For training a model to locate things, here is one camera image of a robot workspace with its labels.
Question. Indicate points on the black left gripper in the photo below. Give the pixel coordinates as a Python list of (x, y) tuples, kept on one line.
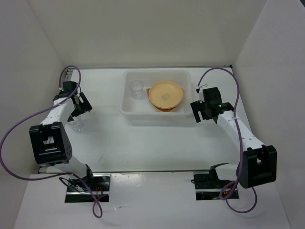
[(85, 106)]

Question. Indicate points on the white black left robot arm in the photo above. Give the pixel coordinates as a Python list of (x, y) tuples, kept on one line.
[(50, 143)]

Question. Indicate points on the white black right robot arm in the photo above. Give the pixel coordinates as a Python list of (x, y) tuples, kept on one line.
[(258, 162)]

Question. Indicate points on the clear glass cup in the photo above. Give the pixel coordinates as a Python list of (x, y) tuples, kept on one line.
[(136, 88), (77, 124)]

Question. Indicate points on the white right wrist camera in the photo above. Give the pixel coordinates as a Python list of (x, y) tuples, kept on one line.
[(200, 90)]

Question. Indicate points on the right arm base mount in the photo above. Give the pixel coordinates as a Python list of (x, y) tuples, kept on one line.
[(207, 186)]

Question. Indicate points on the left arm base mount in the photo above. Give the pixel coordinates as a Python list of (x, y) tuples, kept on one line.
[(77, 192)]

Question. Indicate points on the clear glass cup front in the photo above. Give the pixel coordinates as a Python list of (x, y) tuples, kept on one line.
[(77, 124)]

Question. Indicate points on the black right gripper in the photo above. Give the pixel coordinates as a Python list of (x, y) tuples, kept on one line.
[(197, 106)]

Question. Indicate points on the translucent white plastic bin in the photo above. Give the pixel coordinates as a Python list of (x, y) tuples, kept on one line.
[(141, 110)]

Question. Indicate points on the woven bamboo triangular tray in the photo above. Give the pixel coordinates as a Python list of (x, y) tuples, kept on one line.
[(158, 108)]

